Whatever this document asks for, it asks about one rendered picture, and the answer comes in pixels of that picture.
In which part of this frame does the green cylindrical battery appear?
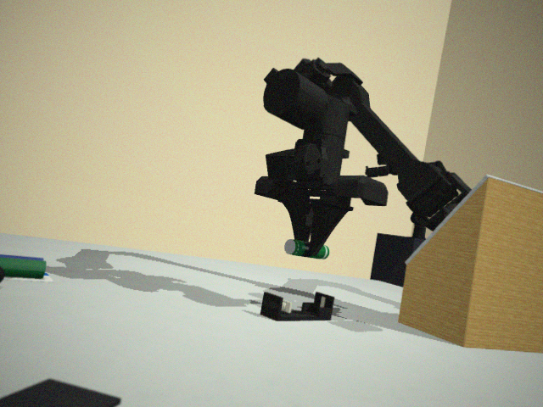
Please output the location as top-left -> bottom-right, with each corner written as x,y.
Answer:
284,239 -> 329,259

